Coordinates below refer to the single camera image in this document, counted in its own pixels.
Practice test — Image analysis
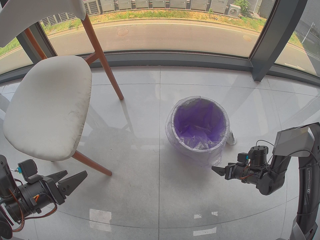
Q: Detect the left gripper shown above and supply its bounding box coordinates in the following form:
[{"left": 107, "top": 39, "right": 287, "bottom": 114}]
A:
[{"left": 15, "top": 170, "right": 88, "bottom": 216}]

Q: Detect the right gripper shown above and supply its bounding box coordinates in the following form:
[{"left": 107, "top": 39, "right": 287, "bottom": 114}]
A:
[{"left": 224, "top": 164, "right": 254, "bottom": 183}]

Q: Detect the purple plastic bag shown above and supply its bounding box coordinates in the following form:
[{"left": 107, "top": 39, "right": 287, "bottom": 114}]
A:
[{"left": 164, "top": 96, "right": 230, "bottom": 168}]

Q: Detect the white trash bin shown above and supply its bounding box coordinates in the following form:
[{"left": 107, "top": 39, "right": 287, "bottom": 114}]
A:
[{"left": 166, "top": 98, "right": 230, "bottom": 155}]

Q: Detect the crumpled white paper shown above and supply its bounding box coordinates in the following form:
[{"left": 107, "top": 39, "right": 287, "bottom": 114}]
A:
[{"left": 226, "top": 131, "right": 237, "bottom": 146}]

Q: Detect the white cushioned wooden chair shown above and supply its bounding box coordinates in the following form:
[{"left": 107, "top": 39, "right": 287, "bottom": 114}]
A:
[{"left": 0, "top": 0, "right": 125, "bottom": 177}]

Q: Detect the window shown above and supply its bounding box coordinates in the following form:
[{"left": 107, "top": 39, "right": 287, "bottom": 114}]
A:
[{"left": 0, "top": 0, "right": 320, "bottom": 83}]

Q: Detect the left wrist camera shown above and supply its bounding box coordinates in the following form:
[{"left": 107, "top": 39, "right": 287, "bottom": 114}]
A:
[{"left": 17, "top": 159, "right": 42, "bottom": 184}]

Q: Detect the black cable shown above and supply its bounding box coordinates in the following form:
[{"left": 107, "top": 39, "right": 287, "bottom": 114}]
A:
[{"left": 255, "top": 140, "right": 320, "bottom": 171}]

